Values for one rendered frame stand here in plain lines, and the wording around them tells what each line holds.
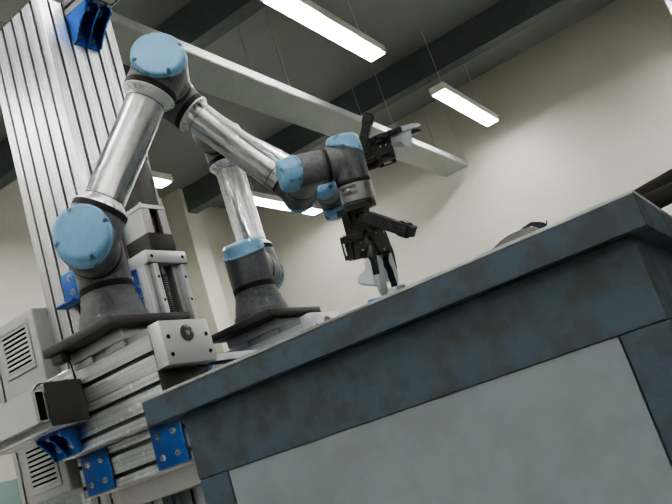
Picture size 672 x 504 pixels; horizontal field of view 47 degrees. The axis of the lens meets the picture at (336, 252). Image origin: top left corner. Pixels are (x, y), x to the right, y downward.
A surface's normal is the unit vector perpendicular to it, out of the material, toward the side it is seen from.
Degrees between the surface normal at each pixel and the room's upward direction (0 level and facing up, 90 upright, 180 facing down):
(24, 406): 90
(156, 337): 90
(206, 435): 90
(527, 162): 90
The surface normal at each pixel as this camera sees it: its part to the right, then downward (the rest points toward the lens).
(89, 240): 0.07, -0.16
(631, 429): -0.51, -0.06
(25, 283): 0.80, -0.38
